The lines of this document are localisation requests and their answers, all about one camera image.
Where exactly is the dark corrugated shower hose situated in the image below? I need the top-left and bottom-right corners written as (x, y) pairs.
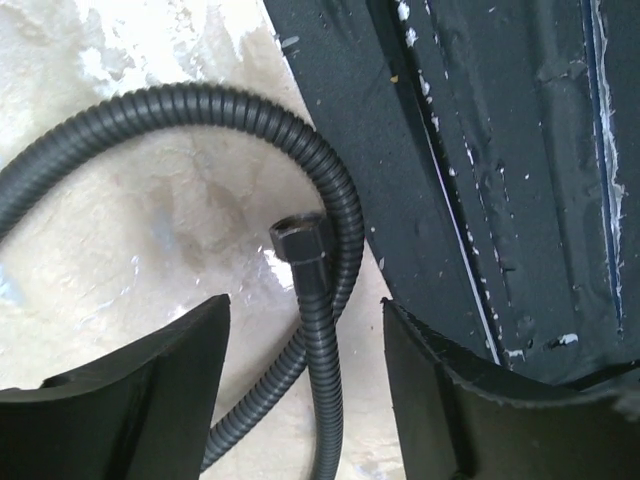
top-left (0, 84), bottom-right (365, 476)

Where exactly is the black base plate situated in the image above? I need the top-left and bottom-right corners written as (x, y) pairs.
top-left (266, 1), bottom-right (639, 392)

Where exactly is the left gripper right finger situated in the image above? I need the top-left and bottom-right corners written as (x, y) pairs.
top-left (382, 299), bottom-right (639, 479)

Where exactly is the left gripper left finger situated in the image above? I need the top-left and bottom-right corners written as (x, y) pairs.
top-left (1, 294), bottom-right (230, 480)

